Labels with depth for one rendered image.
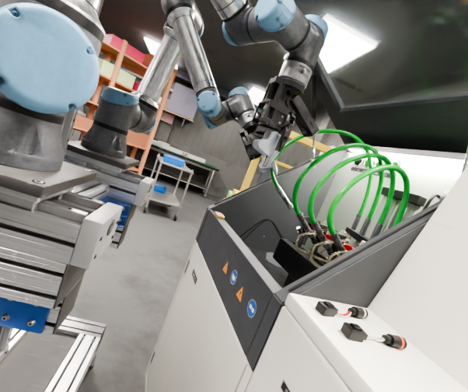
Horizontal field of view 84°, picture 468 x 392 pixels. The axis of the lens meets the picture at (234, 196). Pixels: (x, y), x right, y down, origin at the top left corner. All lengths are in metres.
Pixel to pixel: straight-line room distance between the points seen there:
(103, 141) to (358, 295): 0.88
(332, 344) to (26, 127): 0.59
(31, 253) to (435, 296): 0.73
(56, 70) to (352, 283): 0.62
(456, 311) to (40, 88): 0.72
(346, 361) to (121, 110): 0.92
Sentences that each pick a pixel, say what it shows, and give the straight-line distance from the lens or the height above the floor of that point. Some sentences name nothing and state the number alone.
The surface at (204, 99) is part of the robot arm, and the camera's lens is 0.90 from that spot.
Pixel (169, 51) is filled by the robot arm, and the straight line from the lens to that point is 1.16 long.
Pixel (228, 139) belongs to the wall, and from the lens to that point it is 8.03.
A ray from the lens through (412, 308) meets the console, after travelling 0.66.
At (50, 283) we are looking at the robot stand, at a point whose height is 0.86.
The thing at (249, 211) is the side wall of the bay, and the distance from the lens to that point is 1.19.
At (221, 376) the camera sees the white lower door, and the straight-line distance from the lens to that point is 0.77.
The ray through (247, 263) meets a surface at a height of 0.94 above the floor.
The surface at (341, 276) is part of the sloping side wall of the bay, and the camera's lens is 0.61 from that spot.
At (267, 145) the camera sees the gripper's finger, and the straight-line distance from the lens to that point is 0.67.
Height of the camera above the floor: 1.17
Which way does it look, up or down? 7 degrees down
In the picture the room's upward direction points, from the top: 21 degrees clockwise
